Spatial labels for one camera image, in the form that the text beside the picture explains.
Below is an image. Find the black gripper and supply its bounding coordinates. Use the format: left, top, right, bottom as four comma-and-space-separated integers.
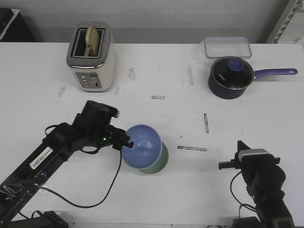
83, 123, 133, 150
218, 140, 280, 187

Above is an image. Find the blue bowl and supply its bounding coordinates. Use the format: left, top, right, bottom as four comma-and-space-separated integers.
122, 124, 162, 170

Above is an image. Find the green bowl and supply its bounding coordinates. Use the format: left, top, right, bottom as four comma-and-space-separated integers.
139, 143, 169, 174

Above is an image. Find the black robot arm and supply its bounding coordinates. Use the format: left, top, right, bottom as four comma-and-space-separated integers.
116, 140, 293, 228
0, 100, 133, 228

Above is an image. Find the dark blue saucepan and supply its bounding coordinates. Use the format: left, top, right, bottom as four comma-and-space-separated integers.
208, 68, 298, 100

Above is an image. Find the glass pot lid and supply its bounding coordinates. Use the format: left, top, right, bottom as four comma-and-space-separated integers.
211, 57, 254, 90

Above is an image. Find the cream two-slot toaster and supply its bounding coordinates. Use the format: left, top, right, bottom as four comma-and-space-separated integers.
66, 21, 116, 92

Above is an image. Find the clear plastic food container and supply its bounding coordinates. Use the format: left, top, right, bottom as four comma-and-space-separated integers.
201, 36, 252, 59

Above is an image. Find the slice of toast bread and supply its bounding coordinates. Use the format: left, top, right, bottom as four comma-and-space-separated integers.
85, 27, 100, 57

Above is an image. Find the white metal shelf upright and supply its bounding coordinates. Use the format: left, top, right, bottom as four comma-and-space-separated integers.
266, 0, 304, 44

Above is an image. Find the black box in corner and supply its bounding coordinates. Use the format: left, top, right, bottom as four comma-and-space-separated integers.
0, 8, 36, 42

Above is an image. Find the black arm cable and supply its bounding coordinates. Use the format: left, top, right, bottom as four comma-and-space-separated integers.
230, 171, 258, 219
38, 152, 123, 209

